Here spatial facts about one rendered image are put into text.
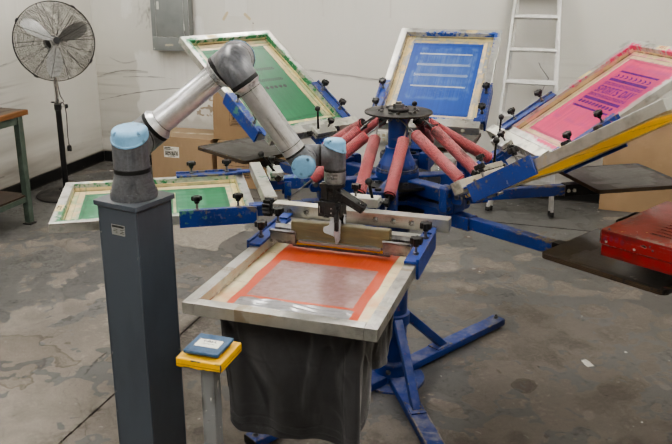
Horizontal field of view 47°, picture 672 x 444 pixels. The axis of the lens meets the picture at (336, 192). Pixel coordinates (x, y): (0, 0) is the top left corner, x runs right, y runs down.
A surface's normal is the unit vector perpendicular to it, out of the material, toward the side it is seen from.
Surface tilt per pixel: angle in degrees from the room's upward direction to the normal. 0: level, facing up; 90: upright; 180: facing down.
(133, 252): 90
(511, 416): 0
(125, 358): 90
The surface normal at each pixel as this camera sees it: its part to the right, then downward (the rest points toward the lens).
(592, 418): 0.00, -0.96
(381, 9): -0.30, 0.27
